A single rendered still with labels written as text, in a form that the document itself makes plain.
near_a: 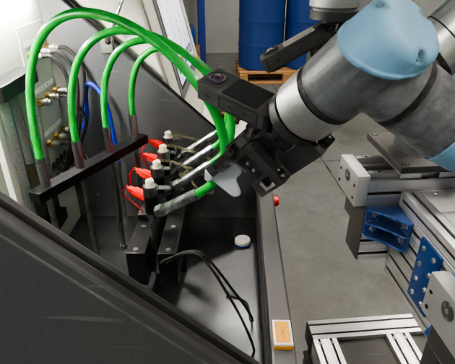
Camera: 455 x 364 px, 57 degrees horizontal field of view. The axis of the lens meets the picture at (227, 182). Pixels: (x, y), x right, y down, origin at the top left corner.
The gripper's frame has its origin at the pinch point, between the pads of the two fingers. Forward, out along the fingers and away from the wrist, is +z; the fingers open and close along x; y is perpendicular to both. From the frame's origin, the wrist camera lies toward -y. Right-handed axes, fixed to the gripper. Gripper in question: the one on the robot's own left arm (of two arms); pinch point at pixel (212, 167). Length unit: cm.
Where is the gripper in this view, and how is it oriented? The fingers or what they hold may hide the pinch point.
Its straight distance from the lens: 64.0
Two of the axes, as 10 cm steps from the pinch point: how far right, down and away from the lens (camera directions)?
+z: -4.6, 3.6, 8.1
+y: 6.7, 7.4, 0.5
